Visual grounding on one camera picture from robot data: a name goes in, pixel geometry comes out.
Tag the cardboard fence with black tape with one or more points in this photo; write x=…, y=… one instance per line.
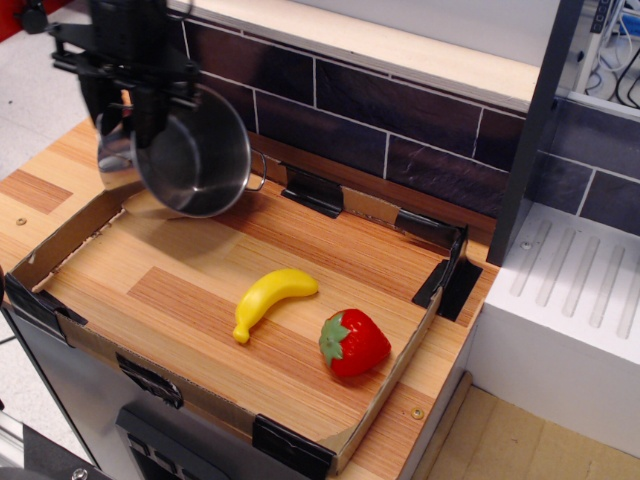
x=128, y=313

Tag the yellow toy banana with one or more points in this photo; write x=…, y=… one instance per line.
x=266, y=292

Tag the red toy strawberry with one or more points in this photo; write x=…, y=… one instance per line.
x=352, y=344

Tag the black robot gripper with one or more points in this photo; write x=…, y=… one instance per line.
x=126, y=46

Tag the dark grey vertical post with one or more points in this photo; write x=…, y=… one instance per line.
x=515, y=204

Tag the white toy sink drainboard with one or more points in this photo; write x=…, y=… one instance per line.
x=558, y=334

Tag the shiny metal pot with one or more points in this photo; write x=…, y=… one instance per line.
x=198, y=166

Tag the brass screw right front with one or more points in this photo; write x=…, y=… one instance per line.
x=417, y=413

